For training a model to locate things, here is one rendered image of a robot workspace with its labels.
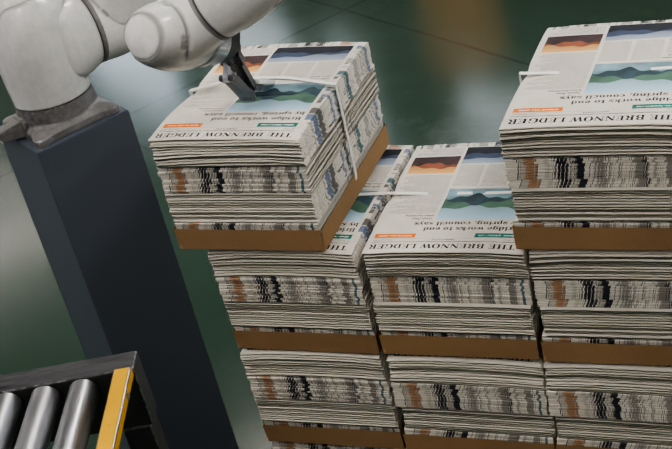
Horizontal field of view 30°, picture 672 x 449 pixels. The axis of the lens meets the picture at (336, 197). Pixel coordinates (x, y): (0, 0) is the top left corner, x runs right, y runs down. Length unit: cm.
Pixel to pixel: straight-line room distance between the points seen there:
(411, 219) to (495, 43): 271
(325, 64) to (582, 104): 53
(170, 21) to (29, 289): 226
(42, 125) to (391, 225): 71
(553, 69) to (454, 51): 276
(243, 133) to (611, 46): 63
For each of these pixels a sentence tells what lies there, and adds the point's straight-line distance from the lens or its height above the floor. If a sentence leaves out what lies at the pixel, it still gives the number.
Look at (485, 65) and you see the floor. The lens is 469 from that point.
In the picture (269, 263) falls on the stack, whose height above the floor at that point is 80.
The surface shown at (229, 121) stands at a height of 106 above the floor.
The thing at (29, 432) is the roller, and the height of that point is 80.
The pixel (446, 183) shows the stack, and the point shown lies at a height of 83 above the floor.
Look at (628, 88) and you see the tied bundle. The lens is 201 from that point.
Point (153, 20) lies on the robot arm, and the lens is 188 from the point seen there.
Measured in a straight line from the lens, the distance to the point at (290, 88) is 222.
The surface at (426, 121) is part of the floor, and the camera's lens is 436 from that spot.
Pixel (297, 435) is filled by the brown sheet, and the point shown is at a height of 40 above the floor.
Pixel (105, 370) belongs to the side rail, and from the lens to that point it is 210.
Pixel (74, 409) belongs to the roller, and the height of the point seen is 80.
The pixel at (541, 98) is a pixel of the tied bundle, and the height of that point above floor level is 106.
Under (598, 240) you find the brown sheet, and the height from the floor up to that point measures 86.
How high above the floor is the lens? 196
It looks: 29 degrees down
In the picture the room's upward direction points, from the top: 14 degrees counter-clockwise
